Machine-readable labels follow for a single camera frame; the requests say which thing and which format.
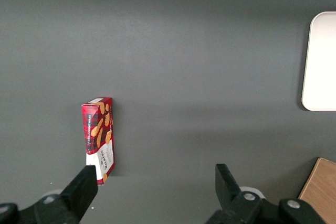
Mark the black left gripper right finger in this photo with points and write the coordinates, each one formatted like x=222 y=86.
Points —
x=231 y=192

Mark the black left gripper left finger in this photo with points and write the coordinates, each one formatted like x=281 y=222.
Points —
x=76 y=195

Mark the white rectangular tray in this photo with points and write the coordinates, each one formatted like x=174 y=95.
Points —
x=321 y=61

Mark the red shortbread cookie box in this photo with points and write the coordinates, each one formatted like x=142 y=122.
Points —
x=99 y=134

